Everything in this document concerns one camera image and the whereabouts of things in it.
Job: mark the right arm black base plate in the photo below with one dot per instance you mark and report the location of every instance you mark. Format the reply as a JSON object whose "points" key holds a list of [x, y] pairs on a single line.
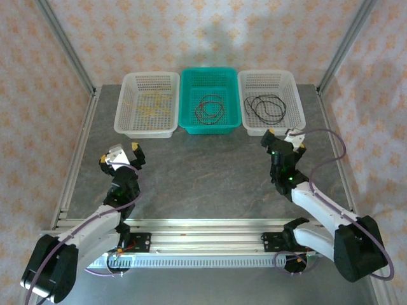
{"points": [[270, 243]]}

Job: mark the white perforated plastic basket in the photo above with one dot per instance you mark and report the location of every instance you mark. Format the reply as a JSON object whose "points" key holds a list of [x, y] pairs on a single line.
{"points": [[292, 82], [127, 95]]}

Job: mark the green perforated plastic basket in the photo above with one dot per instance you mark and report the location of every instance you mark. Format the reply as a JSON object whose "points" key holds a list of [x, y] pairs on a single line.
{"points": [[208, 79]]}

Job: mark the aluminium table side rail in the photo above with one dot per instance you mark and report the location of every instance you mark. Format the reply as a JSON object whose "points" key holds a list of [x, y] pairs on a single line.
{"points": [[84, 133], [340, 178]]}

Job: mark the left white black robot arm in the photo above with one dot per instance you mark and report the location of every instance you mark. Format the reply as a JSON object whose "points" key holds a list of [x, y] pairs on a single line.
{"points": [[92, 222]]}

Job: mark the aluminium mounting rail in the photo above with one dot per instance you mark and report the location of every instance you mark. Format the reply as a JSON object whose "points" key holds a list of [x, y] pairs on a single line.
{"points": [[206, 238]]}

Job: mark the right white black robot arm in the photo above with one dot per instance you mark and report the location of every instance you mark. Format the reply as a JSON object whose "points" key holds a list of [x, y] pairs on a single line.
{"points": [[318, 206]]}

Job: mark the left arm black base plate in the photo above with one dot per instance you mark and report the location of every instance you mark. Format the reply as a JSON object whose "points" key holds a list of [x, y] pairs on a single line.
{"points": [[141, 243]]}

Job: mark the aluminium frame post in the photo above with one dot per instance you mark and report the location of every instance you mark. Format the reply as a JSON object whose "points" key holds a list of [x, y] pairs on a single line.
{"points": [[66, 47], [349, 41]]}

